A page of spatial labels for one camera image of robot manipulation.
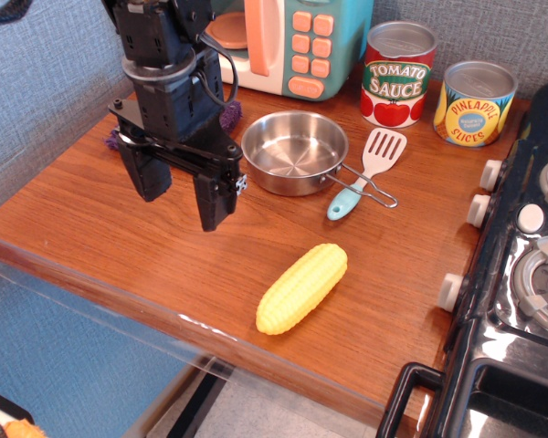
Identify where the yellow toy corn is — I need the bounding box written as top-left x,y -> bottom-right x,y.
256,243 -> 348,336

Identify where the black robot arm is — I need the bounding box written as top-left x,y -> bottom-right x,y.
103,1 -> 246,232

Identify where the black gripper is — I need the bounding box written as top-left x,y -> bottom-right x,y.
110,48 -> 246,232

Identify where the stainless steel pan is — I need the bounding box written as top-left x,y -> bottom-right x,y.
240,109 -> 399,210

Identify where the tomato sauce can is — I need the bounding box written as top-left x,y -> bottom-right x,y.
360,21 -> 437,128

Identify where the purple cloth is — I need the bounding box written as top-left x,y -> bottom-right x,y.
103,100 -> 243,151

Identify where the clear acrylic table guard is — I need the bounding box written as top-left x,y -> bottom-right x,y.
0,262 -> 375,437

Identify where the white spatula teal handle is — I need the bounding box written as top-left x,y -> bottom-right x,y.
327,128 -> 407,221

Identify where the black toy stove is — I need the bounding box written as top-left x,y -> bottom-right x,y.
377,83 -> 548,437

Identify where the teal toy microwave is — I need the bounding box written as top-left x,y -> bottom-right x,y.
207,0 -> 374,101

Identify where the black cable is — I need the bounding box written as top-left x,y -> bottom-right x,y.
192,31 -> 240,110

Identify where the pineapple slices can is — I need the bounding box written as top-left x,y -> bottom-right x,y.
433,60 -> 518,148

